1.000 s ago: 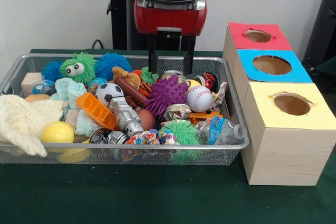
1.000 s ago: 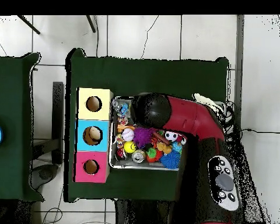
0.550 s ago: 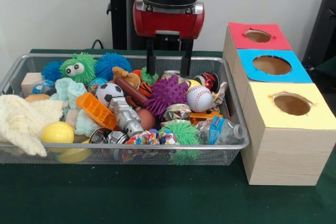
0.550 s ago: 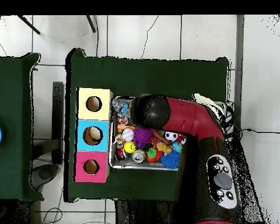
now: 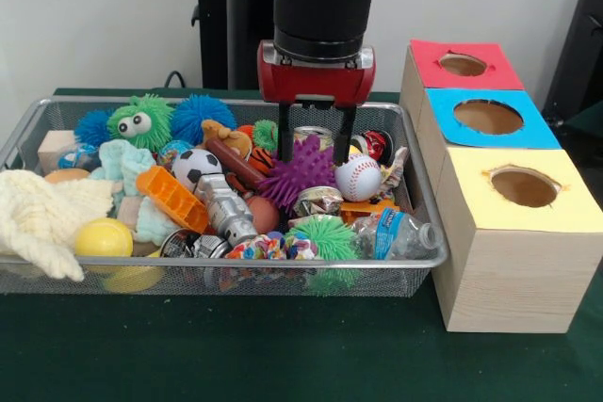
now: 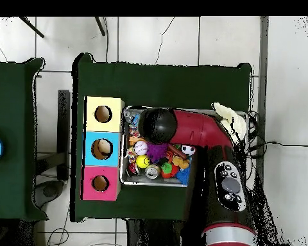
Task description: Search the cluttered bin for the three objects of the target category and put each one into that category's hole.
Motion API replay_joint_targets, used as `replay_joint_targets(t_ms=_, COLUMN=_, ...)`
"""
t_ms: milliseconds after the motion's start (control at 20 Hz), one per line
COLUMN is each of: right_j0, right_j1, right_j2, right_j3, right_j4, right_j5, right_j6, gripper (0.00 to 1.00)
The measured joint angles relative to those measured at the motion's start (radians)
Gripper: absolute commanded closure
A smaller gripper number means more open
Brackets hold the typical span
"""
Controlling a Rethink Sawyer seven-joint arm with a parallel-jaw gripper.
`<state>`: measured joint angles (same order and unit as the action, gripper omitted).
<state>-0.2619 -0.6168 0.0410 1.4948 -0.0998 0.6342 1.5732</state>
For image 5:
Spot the plain yellow ball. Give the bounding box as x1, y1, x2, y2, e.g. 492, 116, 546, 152
74, 217, 135, 260

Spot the dark green table cloth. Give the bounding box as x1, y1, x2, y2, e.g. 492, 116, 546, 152
0, 87, 603, 402

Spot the black cable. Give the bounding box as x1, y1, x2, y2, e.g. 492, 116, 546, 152
164, 70, 189, 90

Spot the large blue spiky ball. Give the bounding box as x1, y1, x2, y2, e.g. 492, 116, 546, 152
170, 93, 238, 147

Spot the green fuzzy monster toy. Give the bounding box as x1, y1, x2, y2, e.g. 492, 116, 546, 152
106, 93, 176, 153

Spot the green spiky ball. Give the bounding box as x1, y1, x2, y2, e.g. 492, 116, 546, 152
285, 214, 365, 296

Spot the white baseball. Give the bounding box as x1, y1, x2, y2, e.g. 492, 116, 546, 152
334, 153, 383, 203

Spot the orange plastic grid block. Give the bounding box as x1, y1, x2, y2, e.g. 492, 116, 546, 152
136, 166, 210, 235

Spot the crushed plastic water bottle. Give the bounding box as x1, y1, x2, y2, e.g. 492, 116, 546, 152
353, 208, 445, 262

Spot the purple spiky ball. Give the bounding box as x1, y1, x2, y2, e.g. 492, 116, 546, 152
258, 135, 338, 217

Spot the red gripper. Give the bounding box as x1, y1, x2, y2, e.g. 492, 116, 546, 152
257, 41, 377, 167

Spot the clear shallow bin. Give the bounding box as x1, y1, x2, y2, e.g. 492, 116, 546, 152
0, 94, 451, 299

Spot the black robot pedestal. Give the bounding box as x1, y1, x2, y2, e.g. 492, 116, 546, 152
182, 0, 280, 92

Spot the cream knitted cloth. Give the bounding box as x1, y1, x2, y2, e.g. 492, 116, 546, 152
0, 169, 116, 282

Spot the small soccer ball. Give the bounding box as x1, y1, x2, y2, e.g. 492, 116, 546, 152
171, 147, 224, 192

